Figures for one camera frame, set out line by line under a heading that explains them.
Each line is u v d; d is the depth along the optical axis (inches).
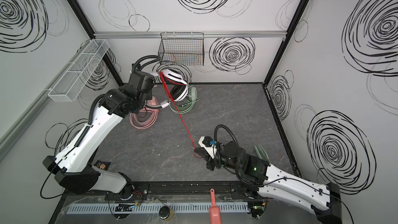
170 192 29.6
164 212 23.9
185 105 40.2
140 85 19.3
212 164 22.7
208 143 21.4
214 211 26.4
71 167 15.0
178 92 26.2
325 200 17.3
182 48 48.8
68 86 28.4
